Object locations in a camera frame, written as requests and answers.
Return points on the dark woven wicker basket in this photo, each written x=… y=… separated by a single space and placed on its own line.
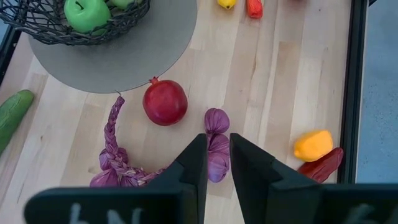
x=46 y=31

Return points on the black aluminium table frame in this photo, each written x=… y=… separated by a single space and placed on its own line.
x=353 y=93

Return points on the orange-yellow fruit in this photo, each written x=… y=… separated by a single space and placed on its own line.
x=313 y=145

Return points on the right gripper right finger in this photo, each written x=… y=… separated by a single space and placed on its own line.
x=252 y=180

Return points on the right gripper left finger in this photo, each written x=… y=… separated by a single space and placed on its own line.
x=192 y=174

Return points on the purple grape bunch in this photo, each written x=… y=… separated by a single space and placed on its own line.
x=112 y=137

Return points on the round grey placemat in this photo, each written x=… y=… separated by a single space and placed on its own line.
x=124 y=62

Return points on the red pomegranate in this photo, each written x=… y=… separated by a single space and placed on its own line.
x=164 y=102

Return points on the large green cucumber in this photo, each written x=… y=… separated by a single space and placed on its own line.
x=12 y=115

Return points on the dark red long pepper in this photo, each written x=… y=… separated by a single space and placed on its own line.
x=323 y=168

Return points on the green apple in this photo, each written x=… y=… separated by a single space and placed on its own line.
x=87 y=17

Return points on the yellow lemon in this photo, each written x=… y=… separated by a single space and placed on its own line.
x=227 y=3

